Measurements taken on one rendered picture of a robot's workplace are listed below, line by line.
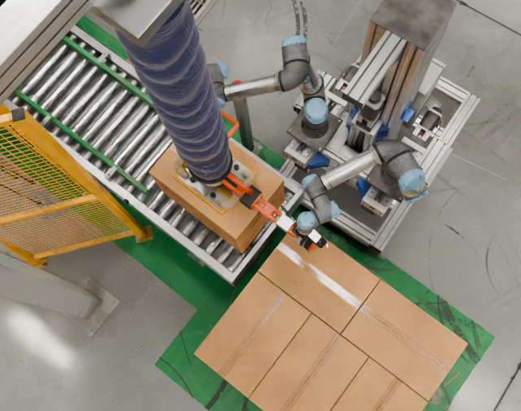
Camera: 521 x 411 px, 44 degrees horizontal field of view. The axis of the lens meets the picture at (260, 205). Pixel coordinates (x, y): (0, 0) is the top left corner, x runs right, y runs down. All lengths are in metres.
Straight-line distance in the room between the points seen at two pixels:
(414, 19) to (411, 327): 1.84
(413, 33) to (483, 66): 2.40
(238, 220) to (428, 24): 1.36
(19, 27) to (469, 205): 3.57
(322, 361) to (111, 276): 1.60
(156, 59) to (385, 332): 2.33
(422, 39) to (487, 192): 2.20
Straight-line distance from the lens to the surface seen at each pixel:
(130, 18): 1.67
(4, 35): 1.52
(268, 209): 3.13
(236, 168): 3.30
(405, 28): 2.62
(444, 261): 4.44
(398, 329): 3.77
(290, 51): 2.94
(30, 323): 4.61
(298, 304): 3.73
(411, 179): 2.76
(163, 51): 1.90
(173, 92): 2.13
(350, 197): 4.22
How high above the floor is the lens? 4.26
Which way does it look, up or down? 75 degrees down
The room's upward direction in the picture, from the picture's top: 10 degrees counter-clockwise
